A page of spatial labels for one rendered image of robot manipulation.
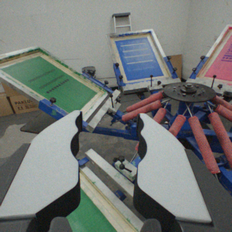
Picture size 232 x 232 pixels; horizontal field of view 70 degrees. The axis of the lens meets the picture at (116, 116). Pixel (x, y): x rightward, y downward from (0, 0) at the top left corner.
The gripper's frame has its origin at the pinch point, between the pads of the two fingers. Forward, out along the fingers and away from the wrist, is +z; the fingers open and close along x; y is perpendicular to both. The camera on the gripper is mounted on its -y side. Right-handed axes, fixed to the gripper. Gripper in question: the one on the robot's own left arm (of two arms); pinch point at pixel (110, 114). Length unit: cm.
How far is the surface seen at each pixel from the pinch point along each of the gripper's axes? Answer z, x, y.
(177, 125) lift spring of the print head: 64, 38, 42
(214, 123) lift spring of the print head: 64, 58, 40
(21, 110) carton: 319, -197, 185
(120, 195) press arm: 43, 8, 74
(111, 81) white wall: 408, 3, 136
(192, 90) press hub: 81, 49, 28
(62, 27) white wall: 388, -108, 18
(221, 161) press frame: 51, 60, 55
